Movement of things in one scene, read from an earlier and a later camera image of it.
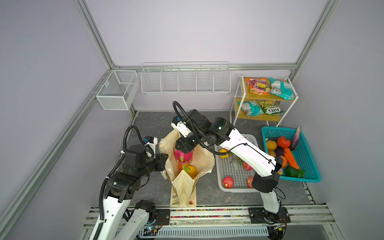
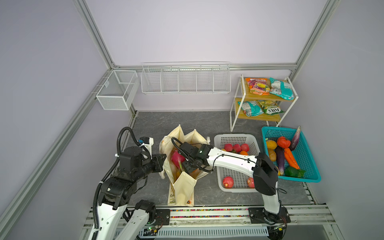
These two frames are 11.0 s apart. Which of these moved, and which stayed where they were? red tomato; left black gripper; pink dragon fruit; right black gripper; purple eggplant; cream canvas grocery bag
Moved: right black gripper; pink dragon fruit
Stayed: red tomato; cream canvas grocery bag; purple eggplant; left black gripper
